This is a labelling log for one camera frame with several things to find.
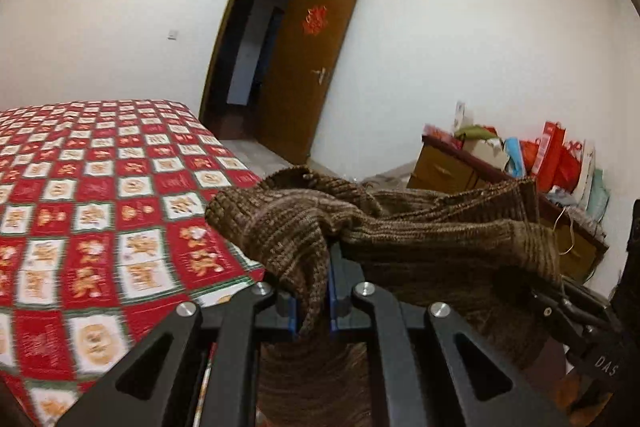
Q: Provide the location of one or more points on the wooden cabinet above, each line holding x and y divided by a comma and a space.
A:
445, 169

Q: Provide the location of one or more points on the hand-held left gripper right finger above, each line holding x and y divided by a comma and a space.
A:
344, 304

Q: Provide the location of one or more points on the blue bag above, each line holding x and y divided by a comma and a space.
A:
515, 157

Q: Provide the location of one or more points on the dark wooden door frame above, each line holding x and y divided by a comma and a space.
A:
220, 57

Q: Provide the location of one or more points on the brown knit sweater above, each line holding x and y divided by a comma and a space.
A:
400, 247

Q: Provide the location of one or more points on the red gift bag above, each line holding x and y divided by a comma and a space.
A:
552, 157

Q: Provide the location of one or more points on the teal paper bag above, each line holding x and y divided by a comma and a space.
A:
599, 197

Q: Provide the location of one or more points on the cardboard box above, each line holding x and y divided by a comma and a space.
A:
485, 153

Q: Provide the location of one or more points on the brown wooden door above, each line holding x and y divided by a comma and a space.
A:
305, 107

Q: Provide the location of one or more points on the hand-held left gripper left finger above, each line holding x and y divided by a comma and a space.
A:
292, 314

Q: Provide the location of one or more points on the red flat box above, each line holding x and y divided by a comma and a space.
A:
440, 133

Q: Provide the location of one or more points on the red door decoration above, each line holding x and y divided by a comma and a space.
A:
315, 20

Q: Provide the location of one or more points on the green cloth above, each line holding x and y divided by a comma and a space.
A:
472, 133

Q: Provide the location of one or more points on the white paper bag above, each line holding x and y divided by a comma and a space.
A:
584, 177

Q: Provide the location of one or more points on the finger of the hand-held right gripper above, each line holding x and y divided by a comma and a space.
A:
570, 314

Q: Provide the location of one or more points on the red printed blanket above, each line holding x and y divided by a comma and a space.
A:
100, 217

